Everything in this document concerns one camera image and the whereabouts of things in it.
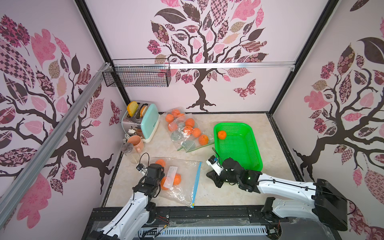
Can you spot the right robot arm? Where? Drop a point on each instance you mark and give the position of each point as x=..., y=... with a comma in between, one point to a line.
x=319, y=201

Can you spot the clear glass cup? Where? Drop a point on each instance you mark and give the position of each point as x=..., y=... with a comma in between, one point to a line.
x=129, y=151

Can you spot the mint green toaster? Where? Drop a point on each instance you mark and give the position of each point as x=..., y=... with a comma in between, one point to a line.
x=144, y=123

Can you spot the orange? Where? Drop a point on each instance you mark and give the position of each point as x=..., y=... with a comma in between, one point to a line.
x=222, y=135

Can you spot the pink ceramic mug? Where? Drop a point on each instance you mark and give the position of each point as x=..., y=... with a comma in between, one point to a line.
x=137, y=142

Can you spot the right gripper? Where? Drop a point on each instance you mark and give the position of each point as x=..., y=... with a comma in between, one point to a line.
x=221, y=175

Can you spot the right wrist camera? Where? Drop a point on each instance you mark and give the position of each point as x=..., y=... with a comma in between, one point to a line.
x=213, y=163

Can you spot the green plastic basket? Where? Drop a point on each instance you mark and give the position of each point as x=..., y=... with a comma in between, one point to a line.
x=240, y=145

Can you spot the white cable duct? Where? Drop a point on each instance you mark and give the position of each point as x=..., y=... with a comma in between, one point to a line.
x=214, y=231

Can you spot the black wire wall basket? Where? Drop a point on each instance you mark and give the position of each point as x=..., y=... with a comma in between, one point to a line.
x=154, y=72

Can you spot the blue-zip clear bag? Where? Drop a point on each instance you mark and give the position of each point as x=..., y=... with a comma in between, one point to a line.
x=180, y=184

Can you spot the rear green-zip bag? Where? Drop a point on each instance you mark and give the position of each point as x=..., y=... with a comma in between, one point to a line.
x=173, y=118

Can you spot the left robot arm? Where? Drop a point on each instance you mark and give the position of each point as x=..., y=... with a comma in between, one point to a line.
x=138, y=211

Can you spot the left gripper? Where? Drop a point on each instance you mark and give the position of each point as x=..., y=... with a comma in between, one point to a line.
x=161, y=175

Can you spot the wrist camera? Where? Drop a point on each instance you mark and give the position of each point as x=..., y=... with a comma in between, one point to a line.
x=213, y=163
x=142, y=169

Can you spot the green-zip bag of oranges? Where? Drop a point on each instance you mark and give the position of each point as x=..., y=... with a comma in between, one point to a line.
x=191, y=136

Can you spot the yellow toast slice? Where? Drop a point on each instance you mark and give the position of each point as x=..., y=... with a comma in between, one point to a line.
x=132, y=108

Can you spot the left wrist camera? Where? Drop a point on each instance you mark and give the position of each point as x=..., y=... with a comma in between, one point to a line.
x=142, y=169

